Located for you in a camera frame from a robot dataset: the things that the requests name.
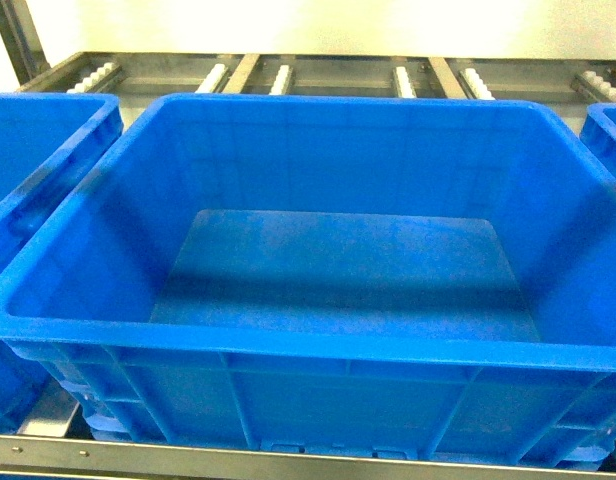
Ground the blue plastic bin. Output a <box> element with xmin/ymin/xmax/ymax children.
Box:
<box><xmin>579</xmin><ymin>103</ymin><xmax>616</xmax><ymax>177</ymax></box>
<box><xmin>0</xmin><ymin>94</ymin><xmax>616</xmax><ymax>467</ymax></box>
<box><xmin>0</xmin><ymin>93</ymin><xmax>123</xmax><ymax>434</ymax></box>

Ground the blue plastic bin right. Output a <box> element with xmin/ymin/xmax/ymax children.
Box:
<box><xmin>579</xmin><ymin>103</ymin><xmax>616</xmax><ymax>177</ymax></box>

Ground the blue plastic bin left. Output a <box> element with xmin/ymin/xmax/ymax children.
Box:
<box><xmin>0</xmin><ymin>93</ymin><xmax>123</xmax><ymax>434</ymax></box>

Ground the metal roller rack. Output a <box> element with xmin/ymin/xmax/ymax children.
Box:
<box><xmin>0</xmin><ymin>1</ymin><xmax>616</xmax><ymax>479</ymax></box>

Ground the blue plastic bin middle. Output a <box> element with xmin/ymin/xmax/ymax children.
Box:
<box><xmin>0</xmin><ymin>94</ymin><xmax>616</xmax><ymax>467</ymax></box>

